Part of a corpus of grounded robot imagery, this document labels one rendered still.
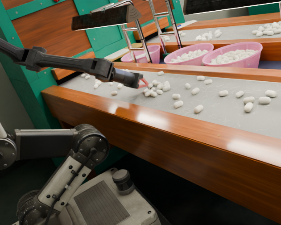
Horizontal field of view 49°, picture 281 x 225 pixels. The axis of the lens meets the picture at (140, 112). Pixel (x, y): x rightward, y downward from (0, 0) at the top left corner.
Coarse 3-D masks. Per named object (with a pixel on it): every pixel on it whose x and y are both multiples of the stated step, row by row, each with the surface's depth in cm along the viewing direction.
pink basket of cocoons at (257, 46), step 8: (224, 48) 153; (232, 48) 152; (256, 48) 142; (208, 56) 151; (216, 56) 153; (256, 56) 132; (208, 64) 137; (216, 64) 134; (224, 64) 131; (240, 64) 131; (256, 64) 135
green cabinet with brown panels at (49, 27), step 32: (0, 0) 175; (32, 0) 186; (64, 0) 196; (96, 0) 209; (160, 0) 240; (0, 32) 184; (32, 32) 189; (64, 32) 200; (96, 32) 213; (128, 32) 226
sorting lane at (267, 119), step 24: (144, 72) 168; (120, 96) 146; (144, 96) 136; (168, 96) 127; (192, 96) 119; (216, 96) 113; (240, 96) 106; (264, 96) 101; (216, 120) 98; (240, 120) 93; (264, 120) 89
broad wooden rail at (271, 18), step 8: (248, 16) 194; (256, 16) 187; (264, 16) 181; (272, 16) 176; (280, 16) 170; (176, 24) 247; (192, 24) 227; (200, 24) 218; (208, 24) 210; (216, 24) 203; (224, 24) 198; (232, 24) 193; (240, 24) 189; (248, 24) 184
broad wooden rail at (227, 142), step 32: (64, 96) 168; (96, 96) 150; (96, 128) 146; (128, 128) 117; (160, 128) 99; (192, 128) 93; (224, 128) 87; (160, 160) 110; (192, 160) 93; (224, 160) 80; (256, 160) 71; (224, 192) 88; (256, 192) 76
